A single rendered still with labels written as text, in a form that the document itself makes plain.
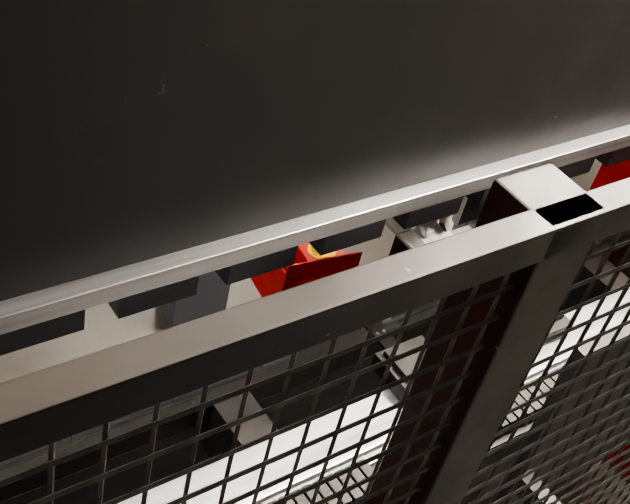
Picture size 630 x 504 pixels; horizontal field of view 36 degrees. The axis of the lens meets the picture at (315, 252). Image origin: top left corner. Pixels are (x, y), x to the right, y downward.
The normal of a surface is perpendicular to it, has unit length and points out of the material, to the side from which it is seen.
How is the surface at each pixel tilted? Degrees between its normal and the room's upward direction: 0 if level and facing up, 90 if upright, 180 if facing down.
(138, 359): 0
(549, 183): 0
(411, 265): 0
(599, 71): 90
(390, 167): 90
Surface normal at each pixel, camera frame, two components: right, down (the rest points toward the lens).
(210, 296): 0.39, 0.66
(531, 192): 0.19, -0.74
